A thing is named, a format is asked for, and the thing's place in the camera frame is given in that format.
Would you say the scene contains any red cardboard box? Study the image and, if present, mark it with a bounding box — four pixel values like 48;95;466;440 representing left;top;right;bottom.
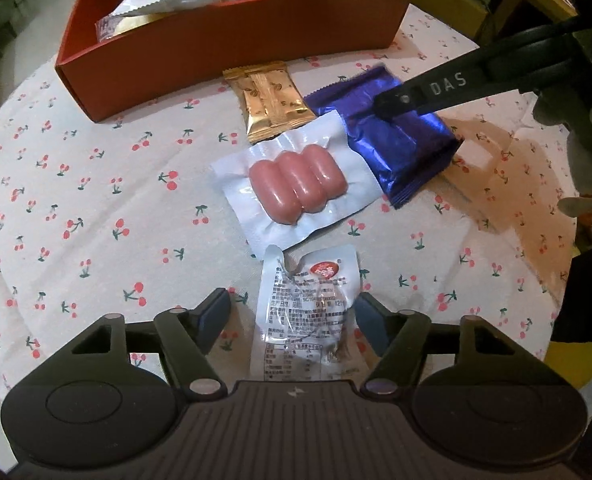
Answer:
56;0;411;122

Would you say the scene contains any yellow object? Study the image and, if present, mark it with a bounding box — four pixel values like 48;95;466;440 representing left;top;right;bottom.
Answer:
543;342;592;402

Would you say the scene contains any purple foil packet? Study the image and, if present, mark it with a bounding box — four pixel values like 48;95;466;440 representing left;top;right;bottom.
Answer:
303;63;464;209

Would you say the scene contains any dark cloth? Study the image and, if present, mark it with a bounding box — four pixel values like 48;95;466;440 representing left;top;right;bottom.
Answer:
551;240;592;346

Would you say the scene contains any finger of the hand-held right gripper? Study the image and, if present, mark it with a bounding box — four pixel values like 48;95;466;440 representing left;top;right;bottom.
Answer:
373;19;584;122

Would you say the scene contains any small clear printed packet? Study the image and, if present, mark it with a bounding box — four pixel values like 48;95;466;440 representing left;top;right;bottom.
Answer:
94;12;177;42

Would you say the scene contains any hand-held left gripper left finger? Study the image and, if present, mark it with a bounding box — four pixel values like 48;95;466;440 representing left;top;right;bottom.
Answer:
68;287;233;402

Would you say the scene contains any clear printed snack packet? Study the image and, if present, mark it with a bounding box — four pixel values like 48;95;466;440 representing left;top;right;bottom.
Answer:
250;244;361;382

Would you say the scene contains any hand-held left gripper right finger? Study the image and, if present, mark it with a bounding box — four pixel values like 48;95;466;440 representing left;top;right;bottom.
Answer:
356;292;519;397

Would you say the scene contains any pink sausage packet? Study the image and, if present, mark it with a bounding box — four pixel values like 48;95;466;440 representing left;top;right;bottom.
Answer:
211;111;381;251

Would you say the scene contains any cherry print tablecloth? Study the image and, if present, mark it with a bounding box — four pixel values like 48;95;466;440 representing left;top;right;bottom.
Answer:
0;2;584;461

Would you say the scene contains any gold foil packet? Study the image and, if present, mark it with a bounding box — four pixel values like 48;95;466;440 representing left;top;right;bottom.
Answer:
223;60;317;145

